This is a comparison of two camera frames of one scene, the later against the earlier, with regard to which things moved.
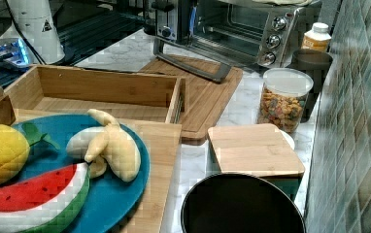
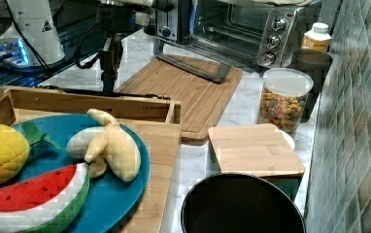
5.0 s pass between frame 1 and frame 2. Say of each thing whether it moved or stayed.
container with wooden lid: stayed
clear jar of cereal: stayed
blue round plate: stayed
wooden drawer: moved
